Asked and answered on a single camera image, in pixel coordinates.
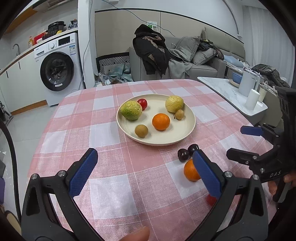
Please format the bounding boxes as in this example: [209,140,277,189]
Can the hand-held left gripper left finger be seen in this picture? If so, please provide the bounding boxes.
[21,148,99,241]

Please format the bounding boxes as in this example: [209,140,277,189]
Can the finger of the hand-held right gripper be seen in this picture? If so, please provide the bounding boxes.
[240,123,280,146]
[226,148,267,166]

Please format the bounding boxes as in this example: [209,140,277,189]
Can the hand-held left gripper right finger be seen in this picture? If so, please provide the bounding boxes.
[192,149,269,241]

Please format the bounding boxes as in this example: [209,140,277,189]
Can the orange tangerine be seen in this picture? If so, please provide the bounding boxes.
[152,113,171,131]
[184,159,201,182]

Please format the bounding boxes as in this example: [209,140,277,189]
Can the red cherry tomato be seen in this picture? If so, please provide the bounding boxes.
[137,98,148,111]
[206,194,218,206]

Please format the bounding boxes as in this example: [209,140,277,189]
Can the cream round plate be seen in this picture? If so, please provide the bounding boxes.
[116,94,196,146]

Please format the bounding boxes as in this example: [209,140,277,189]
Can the yellow green guava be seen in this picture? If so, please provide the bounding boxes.
[165,96,184,113]

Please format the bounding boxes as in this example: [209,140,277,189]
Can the large green orange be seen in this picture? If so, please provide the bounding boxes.
[120,100,143,121]

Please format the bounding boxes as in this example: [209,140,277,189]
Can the person's right hand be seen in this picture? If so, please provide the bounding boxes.
[268,170,296,195]

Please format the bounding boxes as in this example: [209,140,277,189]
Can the person's left hand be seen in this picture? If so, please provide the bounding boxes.
[119,226,150,241]

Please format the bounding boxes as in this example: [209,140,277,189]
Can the white paper roll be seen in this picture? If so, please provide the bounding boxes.
[245,89,261,110]

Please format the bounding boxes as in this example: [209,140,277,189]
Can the pink checked tablecloth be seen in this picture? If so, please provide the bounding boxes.
[27,79,278,241]

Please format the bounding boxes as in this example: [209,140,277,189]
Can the white cup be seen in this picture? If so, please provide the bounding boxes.
[258,87,267,103]

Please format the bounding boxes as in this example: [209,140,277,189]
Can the marble side table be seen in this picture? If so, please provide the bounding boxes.
[197,76,269,127]

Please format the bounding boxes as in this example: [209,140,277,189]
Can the white electric kettle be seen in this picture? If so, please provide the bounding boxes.
[238,70,260,96]

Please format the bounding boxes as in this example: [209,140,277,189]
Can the dark puffer jacket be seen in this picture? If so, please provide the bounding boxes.
[251,64,290,88]

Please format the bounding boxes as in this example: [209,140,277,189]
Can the light blue pillow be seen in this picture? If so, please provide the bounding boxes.
[223,54,241,67]

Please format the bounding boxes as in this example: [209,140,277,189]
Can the grey sofa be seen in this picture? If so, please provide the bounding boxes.
[129,28,245,81]

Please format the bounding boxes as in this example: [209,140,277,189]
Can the small grey pillow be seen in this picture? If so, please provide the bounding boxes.
[191,47,218,66]

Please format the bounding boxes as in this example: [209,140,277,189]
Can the pile of dark clothes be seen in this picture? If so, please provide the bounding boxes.
[199,39,225,61]

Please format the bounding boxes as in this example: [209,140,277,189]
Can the grey blanket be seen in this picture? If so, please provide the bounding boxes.
[168,46,193,79]

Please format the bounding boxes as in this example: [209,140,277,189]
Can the white curtain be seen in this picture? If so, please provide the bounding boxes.
[242,5,296,77]

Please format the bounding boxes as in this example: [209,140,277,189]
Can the crumpled plastic bags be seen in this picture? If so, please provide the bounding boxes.
[94,65,134,87]

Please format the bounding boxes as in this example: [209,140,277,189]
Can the large grey pillow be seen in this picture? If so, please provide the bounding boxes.
[176,36,200,62]

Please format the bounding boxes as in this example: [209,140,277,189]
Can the white kitchen counter cabinets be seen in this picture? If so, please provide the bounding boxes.
[0,46,49,114]

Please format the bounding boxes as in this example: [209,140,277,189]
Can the white washing machine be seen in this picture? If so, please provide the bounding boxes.
[34,32,85,107]

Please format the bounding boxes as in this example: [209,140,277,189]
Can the black white patterned box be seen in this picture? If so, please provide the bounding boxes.
[96,52,133,82]

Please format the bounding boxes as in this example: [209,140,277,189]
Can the black jacket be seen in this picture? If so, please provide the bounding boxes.
[132,24,170,79]

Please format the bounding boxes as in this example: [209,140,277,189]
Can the red storage box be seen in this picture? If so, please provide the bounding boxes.
[33,32,47,45]

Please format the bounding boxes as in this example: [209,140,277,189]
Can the black pressure cooker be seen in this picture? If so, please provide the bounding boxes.
[48,21,65,35]

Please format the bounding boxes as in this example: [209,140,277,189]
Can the white upper kitchen cabinets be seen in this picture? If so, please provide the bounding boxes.
[3,0,50,35]

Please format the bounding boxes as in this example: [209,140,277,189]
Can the silver range hood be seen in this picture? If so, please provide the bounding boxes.
[32,0,67,10]

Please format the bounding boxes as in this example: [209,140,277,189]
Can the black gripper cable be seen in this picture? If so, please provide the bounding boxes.
[0,120,22,209]

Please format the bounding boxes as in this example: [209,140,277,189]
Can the black wall cable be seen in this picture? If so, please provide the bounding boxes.
[102,0,176,37]

